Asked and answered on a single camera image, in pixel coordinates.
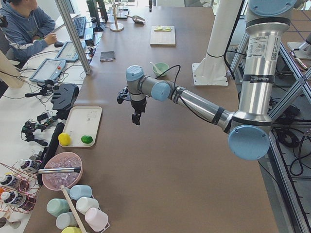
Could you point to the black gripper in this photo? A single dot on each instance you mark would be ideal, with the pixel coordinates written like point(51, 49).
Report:
point(138, 105)

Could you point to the white ceramic spoon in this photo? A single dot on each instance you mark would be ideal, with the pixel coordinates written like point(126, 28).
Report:
point(155, 68)

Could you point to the light green bowl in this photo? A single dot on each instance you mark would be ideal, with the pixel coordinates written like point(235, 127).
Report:
point(162, 67)

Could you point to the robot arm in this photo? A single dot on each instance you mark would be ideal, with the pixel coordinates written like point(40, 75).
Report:
point(248, 127)

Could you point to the pink bowl with ice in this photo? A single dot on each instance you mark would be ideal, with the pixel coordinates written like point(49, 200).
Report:
point(53, 181)

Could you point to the metal scoop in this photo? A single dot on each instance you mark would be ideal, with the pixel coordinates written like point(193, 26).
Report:
point(136, 19)

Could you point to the yellow plastic knife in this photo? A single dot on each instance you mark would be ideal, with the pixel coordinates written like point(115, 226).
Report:
point(163, 30)

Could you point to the bamboo cutting board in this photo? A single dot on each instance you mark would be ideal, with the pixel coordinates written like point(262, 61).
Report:
point(162, 38)

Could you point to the wooden mug tree stand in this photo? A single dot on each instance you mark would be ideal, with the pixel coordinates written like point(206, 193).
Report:
point(117, 10)

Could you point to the beige rabbit tray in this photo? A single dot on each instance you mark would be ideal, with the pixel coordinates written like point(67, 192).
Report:
point(82, 120)

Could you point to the green lime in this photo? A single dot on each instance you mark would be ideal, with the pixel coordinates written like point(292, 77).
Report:
point(86, 139)

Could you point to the grey folded cloth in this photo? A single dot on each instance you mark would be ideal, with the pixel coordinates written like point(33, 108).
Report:
point(107, 56)

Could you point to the yellow lemon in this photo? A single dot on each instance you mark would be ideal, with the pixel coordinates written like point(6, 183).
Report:
point(64, 139)

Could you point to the blue teach pendant far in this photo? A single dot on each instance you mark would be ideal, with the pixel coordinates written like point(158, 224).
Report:
point(68, 52)

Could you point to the blue teach pendant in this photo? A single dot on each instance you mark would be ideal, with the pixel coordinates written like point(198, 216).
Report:
point(50, 69)
point(68, 52)

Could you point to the blue teach pendant near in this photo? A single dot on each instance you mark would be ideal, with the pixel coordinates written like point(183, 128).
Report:
point(50, 69)

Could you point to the person in grey hoodie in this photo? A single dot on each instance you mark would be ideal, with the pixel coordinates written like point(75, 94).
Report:
point(29, 30)

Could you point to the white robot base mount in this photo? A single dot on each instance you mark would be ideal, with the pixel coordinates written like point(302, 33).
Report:
point(211, 70)

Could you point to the aluminium frame post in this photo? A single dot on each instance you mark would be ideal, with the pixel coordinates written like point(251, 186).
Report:
point(64, 12)

